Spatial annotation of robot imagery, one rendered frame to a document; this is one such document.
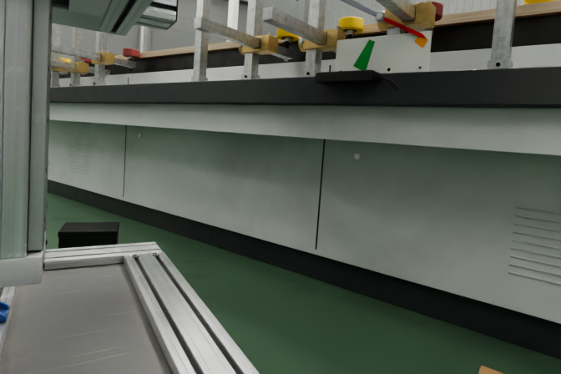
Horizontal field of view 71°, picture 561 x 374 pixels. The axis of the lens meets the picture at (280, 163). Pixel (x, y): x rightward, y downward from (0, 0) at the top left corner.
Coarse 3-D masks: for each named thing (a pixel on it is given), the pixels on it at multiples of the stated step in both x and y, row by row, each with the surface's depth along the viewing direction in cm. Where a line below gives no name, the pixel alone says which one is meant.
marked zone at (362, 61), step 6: (372, 42) 103; (366, 48) 104; (372, 48) 103; (360, 54) 106; (366, 54) 104; (360, 60) 106; (366, 60) 104; (354, 66) 107; (360, 66) 106; (366, 66) 104
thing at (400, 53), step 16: (336, 48) 110; (352, 48) 107; (384, 48) 102; (400, 48) 99; (416, 48) 97; (336, 64) 110; (352, 64) 107; (368, 64) 104; (384, 64) 102; (400, 64) 99; (416, 64) 97
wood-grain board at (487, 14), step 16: (560, 0) 96; (448, 16) 111; (464, 16) 109; (480, 16) 106; (528, 16) 100; (368, 32) 126; (384, 32) 124; (176, 48) 185; (192, 48) 178; (208, 48) 171; (224, 48) 166
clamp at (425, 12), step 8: (416, 8) 96; (424, 8) 95; (432, 8) 96; (392, 16) 100; (416, 16) 96; (424, 16) 95; (432, 16) 97; (384, 24) 101; (408, 24) 98; (416, 24) 97; (424, 24) 97; (432, 24) 97
